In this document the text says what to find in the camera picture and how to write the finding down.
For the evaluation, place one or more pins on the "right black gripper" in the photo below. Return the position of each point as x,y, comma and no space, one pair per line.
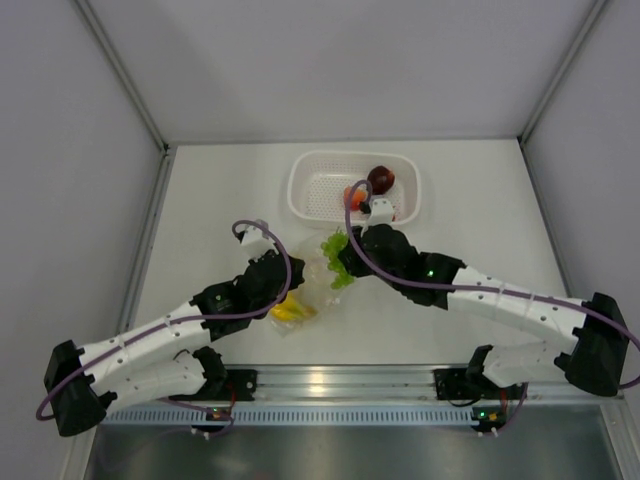
353,264

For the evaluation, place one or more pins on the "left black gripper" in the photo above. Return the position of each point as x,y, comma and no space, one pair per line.
299,272

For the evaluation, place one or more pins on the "green fake grapes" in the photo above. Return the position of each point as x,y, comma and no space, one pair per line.
331,247

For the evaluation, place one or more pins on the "clear zip top bag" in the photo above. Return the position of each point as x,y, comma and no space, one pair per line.
315,291

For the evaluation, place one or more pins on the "orange fake fruit piece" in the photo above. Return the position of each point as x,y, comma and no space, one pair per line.
353,197

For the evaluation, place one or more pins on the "dark purple fake fruit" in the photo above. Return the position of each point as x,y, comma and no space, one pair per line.
382,179

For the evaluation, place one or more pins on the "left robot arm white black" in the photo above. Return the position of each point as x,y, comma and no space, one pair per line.
169,357

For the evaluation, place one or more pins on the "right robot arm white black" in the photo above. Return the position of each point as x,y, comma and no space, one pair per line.
584,342

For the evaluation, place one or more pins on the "yellow fake bananas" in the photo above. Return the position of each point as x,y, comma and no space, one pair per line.
292,310

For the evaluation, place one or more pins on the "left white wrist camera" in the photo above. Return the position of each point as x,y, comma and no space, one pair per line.
254,239

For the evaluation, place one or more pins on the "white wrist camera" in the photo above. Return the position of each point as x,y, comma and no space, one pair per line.
378,211
254,239

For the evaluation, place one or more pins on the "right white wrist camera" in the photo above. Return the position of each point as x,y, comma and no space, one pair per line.
378,211

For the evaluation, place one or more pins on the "aluminium mounting rail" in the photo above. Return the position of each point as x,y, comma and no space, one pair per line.
301,384

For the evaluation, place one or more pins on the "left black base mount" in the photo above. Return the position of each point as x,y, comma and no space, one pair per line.
239,385

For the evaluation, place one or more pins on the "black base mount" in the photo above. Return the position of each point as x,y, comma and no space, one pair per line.
458,387
239,385

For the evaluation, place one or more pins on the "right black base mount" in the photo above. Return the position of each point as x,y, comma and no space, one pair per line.
458,387

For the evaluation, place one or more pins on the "grey slotted cable duct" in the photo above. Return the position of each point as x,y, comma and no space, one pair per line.
264,415

